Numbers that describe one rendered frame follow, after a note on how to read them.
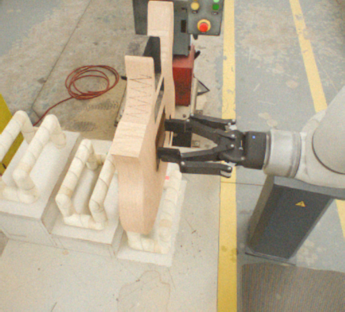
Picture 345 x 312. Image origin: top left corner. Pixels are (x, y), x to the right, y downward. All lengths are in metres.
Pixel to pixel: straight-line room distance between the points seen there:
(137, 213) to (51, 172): 0.37
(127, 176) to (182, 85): 1.53
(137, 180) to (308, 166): 0.30
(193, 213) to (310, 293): 1.13
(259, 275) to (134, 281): 1.13
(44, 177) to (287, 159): 0.59
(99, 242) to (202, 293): 0.28
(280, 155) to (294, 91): 2.28
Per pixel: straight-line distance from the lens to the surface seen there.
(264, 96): 2.80
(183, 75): 2.00
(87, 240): 0.89
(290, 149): 0.65
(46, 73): 3.12
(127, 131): 0.52
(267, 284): 1.95
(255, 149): 0.64
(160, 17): 0.67
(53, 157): 0.95
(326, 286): 2.05
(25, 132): 0.96
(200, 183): 1.05
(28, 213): 0.87
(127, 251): 0.94
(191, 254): 0.95
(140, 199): 0.58
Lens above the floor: 1.81
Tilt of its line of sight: 49 degrees down
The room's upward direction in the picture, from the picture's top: straight up
